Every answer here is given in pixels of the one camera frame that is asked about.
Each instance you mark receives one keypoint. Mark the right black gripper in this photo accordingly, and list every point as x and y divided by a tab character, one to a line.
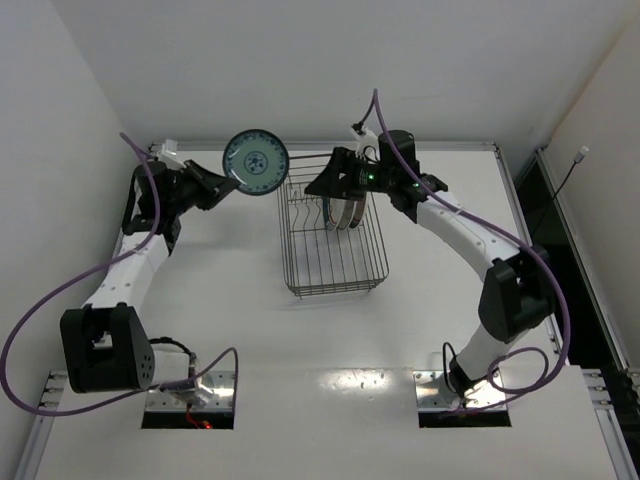
341	168

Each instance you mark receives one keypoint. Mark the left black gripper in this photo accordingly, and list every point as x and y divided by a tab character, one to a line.
195	178

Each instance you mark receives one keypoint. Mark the green red rimmed plate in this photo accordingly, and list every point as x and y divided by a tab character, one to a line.
329	223
359	211

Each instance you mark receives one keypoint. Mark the blue floral green plate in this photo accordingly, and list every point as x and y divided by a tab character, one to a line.
258	160

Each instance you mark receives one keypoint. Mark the white plate grey rim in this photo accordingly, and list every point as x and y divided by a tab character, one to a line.
342	213

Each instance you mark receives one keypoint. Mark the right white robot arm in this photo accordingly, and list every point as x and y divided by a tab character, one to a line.
519	290

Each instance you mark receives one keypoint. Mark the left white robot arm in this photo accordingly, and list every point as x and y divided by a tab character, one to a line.
105	345

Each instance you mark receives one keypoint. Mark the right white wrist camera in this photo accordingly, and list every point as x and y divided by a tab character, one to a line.
364	137

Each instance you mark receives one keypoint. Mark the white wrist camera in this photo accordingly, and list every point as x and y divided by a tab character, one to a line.
364	137
167	152

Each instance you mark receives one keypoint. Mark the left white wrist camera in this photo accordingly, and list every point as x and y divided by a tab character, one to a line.
167	152

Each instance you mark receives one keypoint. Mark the grey wire dish rack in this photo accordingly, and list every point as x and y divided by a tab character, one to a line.
320	262

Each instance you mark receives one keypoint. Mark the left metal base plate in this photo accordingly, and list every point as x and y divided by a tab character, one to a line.
211	393

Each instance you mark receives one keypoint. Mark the metal base plate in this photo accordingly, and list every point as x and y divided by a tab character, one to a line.
211	393
433	396

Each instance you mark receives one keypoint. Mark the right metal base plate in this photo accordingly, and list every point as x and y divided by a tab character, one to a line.
433	396

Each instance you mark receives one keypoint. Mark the black cable white plug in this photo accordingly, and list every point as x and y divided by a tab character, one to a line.
577	159

